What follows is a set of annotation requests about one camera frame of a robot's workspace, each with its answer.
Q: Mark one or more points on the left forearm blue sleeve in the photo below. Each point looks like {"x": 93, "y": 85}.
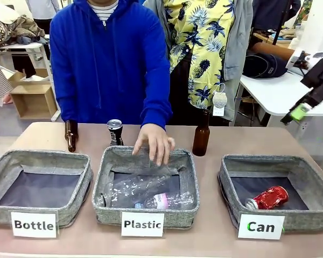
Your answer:
{"x": 157, "y": 107}

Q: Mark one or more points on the grey fabric basket Can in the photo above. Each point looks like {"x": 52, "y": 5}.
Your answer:
{"x": 307, "y": 166}

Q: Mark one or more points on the crushed red aluminium can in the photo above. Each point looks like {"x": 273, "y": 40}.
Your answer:
{"x": 270, "y": 198}

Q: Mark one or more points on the white label card Can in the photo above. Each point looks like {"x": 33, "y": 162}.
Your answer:
{"x": 260, "y": 227}

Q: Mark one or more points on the grey fabric basket Plastic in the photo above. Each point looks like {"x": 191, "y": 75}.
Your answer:
{"x": 188, "y": 172}

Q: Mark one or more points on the black aluminium can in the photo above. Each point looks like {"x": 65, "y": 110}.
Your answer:
{"x": 115, "y": 133}

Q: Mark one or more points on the grey fabric basket Bottle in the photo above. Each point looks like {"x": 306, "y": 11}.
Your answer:
{"x": 5, "y": 161}

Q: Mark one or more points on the person's left hand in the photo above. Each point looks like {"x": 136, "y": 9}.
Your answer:
{"x": 154, "y": 141}

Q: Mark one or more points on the white box with black parts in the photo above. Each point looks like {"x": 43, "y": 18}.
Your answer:
{"x": 298, "y": 61}

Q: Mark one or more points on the white table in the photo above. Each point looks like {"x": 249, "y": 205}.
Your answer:
{"x": 272, "y": 94}

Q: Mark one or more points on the dark blue cap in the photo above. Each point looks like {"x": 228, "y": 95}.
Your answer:
{"x": 262, "y": 65}

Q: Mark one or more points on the round paper hang tag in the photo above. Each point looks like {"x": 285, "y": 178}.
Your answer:
{"x": 219, "y": 100}

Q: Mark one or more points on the brown glass bottle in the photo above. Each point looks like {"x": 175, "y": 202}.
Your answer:
{"x": 201, "y": 139}
{"x": 71, "y": 135}

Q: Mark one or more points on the person in yellow floral shirt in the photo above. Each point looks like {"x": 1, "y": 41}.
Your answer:
{"x": 204, "y": 48}

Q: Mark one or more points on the clear plastic bottle pink label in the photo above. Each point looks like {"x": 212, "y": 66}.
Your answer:
{"x": 161, "y": 200}

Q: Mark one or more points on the crushed clear plastic bottle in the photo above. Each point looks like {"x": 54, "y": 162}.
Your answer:
{"x": 134, "y": 188}

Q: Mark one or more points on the white label card Plastic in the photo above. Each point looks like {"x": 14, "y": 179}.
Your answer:
{"x": 142, "y": 224}

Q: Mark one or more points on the person in blue hoodie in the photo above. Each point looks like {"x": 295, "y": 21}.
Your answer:
{"x": 105, "y": 67}

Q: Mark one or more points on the wooden open box shelf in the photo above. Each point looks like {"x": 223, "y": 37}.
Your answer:
{"x": 33, "y": 102}

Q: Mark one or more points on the white desk with clothes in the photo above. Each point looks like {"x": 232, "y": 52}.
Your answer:
{"x": 29, "y": 47}

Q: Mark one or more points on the flat cardboard box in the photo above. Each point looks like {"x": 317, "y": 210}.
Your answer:
{"x": 21, "y": 78}

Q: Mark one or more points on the white label card Bottle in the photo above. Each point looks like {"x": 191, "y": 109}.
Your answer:
{"x": 33, "y": 225}

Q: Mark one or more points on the pile of patterned clothes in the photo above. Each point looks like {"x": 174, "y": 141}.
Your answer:
{"x": 16, "y": 28}

